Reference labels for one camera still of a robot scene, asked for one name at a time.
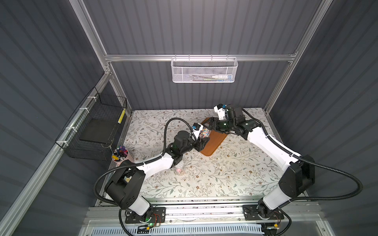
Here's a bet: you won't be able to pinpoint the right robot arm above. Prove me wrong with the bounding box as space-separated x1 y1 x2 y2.
209 104 315 219

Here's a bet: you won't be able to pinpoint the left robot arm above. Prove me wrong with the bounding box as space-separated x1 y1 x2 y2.
104 128 211 222

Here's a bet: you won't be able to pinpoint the brown wooden tray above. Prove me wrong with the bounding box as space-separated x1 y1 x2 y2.
201 131 227 156

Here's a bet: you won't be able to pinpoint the pens in white basket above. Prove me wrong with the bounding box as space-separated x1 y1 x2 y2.
190 74 233 81

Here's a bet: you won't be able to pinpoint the pink pen cup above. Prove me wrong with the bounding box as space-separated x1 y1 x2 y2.
112 146 135 167

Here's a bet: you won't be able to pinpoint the yellow tag on basket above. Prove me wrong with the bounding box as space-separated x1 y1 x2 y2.
117 109 126 124

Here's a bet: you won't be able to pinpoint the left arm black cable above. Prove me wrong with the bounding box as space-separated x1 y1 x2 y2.
93 117 194 236

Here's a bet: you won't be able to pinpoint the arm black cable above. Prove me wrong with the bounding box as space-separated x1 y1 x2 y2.
93 117 194 236
242 108 364 236

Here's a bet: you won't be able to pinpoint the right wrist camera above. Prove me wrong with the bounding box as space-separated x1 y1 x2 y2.
214 104 227 120

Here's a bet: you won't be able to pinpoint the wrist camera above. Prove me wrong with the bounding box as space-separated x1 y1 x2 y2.
214 104 227 120
192 123 204 139

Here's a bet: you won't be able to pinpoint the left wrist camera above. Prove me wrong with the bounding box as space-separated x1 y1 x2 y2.
192 123 204 139

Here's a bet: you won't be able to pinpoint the white wire mesh basket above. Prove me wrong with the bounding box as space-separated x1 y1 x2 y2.
170 56 238 84

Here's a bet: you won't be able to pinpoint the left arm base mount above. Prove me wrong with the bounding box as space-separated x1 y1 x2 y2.
124 207 166 225

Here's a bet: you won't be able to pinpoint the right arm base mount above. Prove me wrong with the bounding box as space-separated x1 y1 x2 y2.
242 204 285 221

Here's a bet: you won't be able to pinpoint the black wire basket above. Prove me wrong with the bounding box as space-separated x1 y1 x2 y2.
56 88 128 161

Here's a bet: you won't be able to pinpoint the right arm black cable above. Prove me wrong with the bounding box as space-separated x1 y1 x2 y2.
242 108 364 236

